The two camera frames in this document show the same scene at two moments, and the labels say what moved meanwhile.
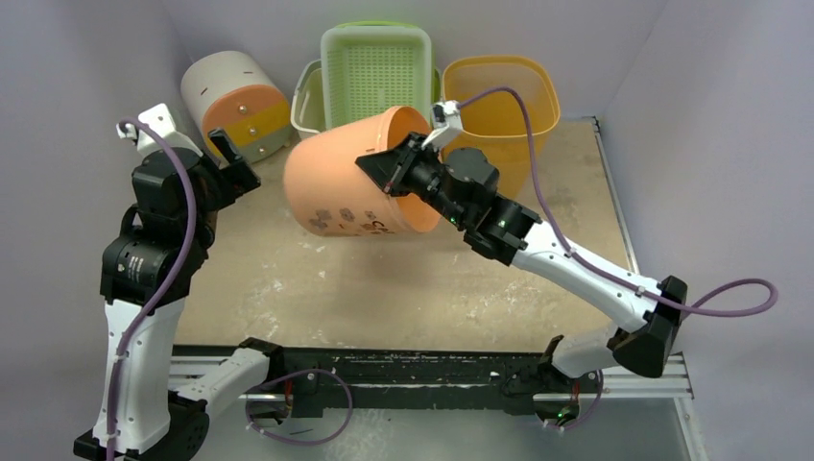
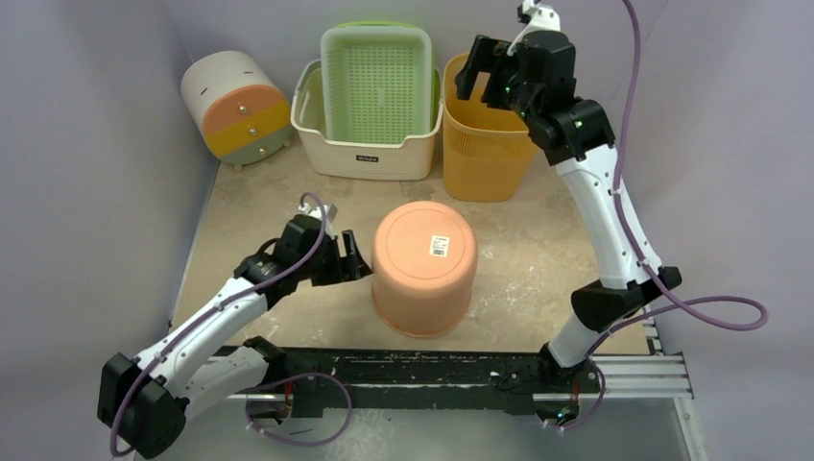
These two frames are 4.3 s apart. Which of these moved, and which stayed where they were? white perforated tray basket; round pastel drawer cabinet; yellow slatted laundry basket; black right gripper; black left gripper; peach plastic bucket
Moved: peach plastic bucket; black left gripper; black right gripper
Stayed: round pastel drawer cabinet; yellow slatted laundry basket; white perforated tray basket
